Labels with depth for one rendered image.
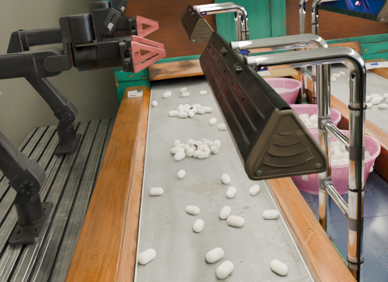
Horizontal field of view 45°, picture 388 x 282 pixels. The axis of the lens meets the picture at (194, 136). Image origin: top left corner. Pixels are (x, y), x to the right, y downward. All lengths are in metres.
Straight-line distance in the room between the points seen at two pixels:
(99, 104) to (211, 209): 2.06
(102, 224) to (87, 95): 2.07
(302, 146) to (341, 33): 1.90
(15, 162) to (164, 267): 0.49
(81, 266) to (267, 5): 1.61
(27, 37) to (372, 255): 1.28
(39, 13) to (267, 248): 2.35
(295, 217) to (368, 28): 1.55
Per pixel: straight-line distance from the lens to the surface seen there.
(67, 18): 1.11
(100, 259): 0.90
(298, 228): 0.93
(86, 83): 3.01
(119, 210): 1.05
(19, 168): 1.21
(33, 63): 1.12
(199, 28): 1.40
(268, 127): 0.45
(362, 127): 0.72
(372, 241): 1.07
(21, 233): 1.25
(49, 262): 1.12
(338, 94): 1.89
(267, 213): 0.99
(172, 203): 1.10
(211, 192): 1.13
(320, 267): 0.82
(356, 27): 2.37
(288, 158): 0.46
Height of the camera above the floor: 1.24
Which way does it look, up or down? 19 degrees down
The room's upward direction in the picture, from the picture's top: 6 degrees counter-clockwise
